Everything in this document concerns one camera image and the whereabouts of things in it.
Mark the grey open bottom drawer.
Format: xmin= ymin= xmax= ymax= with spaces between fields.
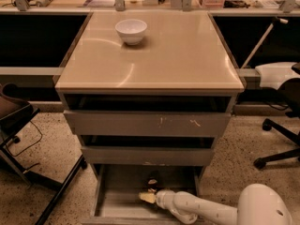
xmin=82 ymin=165 xmax=202 ymax=225

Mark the grey middle drawer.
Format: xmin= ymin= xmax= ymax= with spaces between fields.
xmin=82 ymin=146 xmax=214 ymax=166

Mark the black floor cable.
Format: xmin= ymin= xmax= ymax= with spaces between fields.
xmin=4 ymin=119 xmax=44 ymax=171

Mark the dark chair left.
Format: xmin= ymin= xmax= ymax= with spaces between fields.
xmin=0 ymin=83 xmax=87 ymax=225

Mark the grey top drawer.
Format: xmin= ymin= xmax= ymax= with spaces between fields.
xmin=64 ymin=110 xmax=231 ymax=137

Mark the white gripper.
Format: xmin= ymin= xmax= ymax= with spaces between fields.
xmin=139 ymin=178 xmax=175 ymax=210

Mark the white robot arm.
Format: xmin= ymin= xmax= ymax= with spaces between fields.
xmin=139 ymin=184 xmax=296 ymax=225

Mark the black office chair right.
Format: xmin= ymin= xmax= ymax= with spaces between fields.
xmin=253 ymin=61 xmax=300 ymax=170

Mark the white ceramic bowl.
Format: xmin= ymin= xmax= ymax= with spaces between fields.
xmin=115 ymin=19 xmax=147 ymax=45

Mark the white stick with black tip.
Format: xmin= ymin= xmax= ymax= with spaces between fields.
xmin=240 ymin=17 xmax=289 ymax=68

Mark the grey three-drawer cabinet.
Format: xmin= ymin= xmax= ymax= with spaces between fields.
xmin=52 ymin=9 xmax=247 ymax=225

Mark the white seat cushion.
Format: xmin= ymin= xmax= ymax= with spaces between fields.
xmin=255 ymin=62 xmax=300 ymax=90

